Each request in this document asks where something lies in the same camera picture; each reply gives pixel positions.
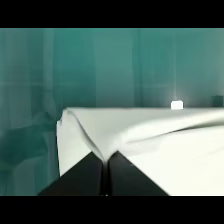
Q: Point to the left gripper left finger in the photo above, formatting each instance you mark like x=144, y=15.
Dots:
x=83, y=178

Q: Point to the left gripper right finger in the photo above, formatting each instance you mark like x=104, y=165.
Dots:
x=133, y=180

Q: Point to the white garment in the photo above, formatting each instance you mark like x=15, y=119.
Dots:
x=156, y=143

